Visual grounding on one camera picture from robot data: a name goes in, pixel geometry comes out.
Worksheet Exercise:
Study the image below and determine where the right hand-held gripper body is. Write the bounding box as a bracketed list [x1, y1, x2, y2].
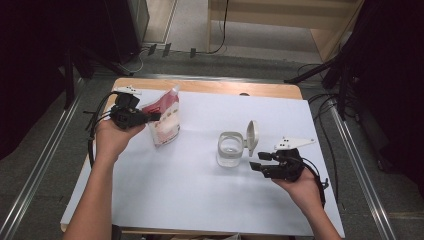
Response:
[262, 136, 316, 183]

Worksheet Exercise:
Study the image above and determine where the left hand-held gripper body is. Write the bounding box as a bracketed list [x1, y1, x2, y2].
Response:
[109, 85, 148, 130]

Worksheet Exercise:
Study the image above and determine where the white and pink refill bag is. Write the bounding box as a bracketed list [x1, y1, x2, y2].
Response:
[141, 84, 182, 148]

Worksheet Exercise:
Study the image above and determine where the glass jar with grey lid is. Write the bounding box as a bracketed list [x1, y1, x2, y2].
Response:
[215, 119, 260, 168]

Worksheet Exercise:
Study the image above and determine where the person's left hand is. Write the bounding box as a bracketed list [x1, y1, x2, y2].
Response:
[94, 118, 147, 164]

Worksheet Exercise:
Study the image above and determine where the person's right hand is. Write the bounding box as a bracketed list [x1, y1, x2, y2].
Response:
[271, 166, 324, 214]

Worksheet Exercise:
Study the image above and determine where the black metal stand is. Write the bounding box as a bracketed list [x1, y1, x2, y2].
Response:
[63, 46, 129, 110]
[284, 49, 361, 121]

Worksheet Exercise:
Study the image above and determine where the black cabinet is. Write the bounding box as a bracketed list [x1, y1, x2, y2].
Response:
[99, 0, 150, 65]

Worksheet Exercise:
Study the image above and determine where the black curtain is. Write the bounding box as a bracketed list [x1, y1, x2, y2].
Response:
[0, 0, 111, 161]
[346, 0, 424, 198]

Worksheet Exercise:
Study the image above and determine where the light wooden furniture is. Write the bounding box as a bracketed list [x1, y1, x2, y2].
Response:
[207, 0, 365, 63]

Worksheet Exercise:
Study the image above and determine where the black floor cable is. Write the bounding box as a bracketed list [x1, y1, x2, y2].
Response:
[297, 63, 359, 204]

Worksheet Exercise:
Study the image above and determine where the left hand-held gripper black cable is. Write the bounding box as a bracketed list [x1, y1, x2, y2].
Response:
[84, 91, 121, 168]

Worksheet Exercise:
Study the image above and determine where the white floor cable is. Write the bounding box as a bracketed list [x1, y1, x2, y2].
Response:
[116, 49, 145, 75]

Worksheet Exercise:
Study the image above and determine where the metal floor rail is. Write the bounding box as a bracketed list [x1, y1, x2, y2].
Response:
[328, 99, 398, 240]
[0, 94, 84, 240]

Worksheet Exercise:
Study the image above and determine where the black hanging cable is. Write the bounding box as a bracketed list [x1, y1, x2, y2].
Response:
[206, 0, 231, 55]

